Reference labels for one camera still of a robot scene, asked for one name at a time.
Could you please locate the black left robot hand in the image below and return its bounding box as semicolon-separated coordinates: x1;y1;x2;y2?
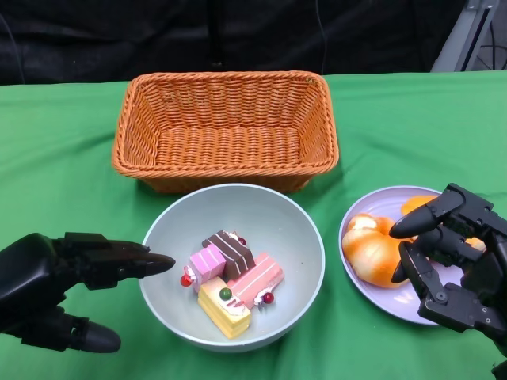
0;232;177;354

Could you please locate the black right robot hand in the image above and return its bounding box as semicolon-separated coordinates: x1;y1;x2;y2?
388;182;507;349

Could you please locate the long twisted bread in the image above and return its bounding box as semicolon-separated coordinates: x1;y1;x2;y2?
401;195;487;254

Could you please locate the round pumpkin-shaped bread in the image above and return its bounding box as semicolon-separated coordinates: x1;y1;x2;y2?
341;213;415;290

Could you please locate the grey-green bowl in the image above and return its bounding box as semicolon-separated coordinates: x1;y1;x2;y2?
138;183;326;353

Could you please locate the lavender plate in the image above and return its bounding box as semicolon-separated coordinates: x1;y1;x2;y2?
339;186;496;326

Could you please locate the small pink cake slice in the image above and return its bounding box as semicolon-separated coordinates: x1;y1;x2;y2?
181;243;227;294

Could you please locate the yellow cake slice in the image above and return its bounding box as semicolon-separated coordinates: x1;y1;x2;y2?
197;275;253;340

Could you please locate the chocolate striped cake slice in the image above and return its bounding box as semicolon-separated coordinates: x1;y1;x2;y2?
201;230;257;281

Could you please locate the long salmon pink cake slice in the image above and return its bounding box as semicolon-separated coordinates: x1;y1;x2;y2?
226;253;284;310

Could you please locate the orange wicker basket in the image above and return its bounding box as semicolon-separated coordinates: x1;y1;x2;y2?
112;70;341;194

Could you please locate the green tablecloth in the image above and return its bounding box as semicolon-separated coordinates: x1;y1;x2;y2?
0;69;507;380

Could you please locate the black backdrop curtain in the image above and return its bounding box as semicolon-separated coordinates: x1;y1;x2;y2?
0;0;468;86

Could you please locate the grey metal frame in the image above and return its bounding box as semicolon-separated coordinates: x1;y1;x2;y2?
430;0;504;73

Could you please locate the thin black hanging cable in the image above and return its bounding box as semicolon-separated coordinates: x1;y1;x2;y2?
314;0;329;76

